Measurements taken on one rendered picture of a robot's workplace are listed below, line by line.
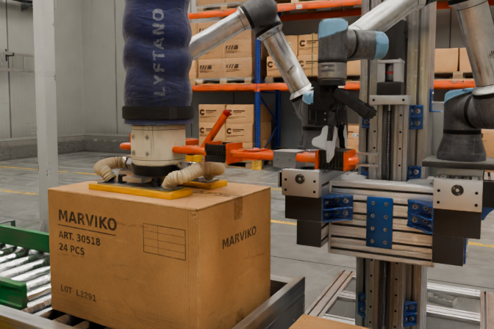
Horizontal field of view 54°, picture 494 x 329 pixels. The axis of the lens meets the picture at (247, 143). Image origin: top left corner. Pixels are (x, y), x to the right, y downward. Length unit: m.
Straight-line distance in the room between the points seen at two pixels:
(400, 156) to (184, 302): 0.92
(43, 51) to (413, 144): 3.32
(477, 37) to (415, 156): 0.55
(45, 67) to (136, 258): 3.18
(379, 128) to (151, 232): 0.92
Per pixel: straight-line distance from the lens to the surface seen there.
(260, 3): 1.83
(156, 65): 1.49
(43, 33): 4.49
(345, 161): 1.23
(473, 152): 1.72
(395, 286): 1.94
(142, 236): 1.42
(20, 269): 2.26
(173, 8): 1.54
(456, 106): 1.71
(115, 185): 1.56
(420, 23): 1.95
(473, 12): 1.57
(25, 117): 12.22
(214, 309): 1.42
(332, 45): 1.26
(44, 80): 4.45
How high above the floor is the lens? 1.22
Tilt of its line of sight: 5 degrees down
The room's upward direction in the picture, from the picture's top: straight up
